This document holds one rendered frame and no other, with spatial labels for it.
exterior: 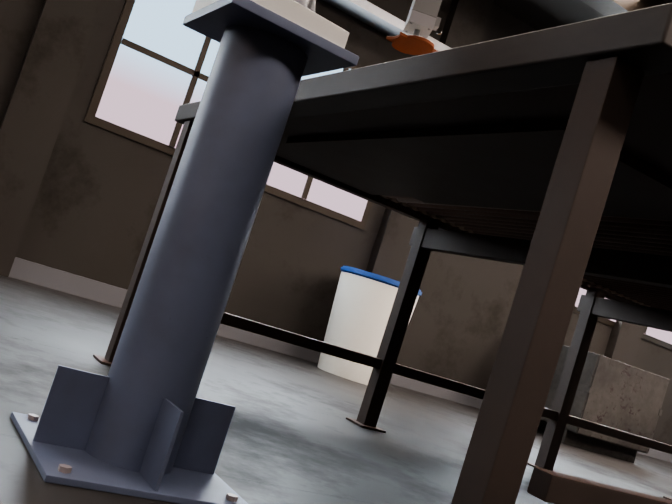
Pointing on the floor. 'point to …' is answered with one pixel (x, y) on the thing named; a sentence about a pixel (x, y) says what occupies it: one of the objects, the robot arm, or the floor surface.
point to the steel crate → (611, 404)
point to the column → (185, 281)
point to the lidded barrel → (358, 320)
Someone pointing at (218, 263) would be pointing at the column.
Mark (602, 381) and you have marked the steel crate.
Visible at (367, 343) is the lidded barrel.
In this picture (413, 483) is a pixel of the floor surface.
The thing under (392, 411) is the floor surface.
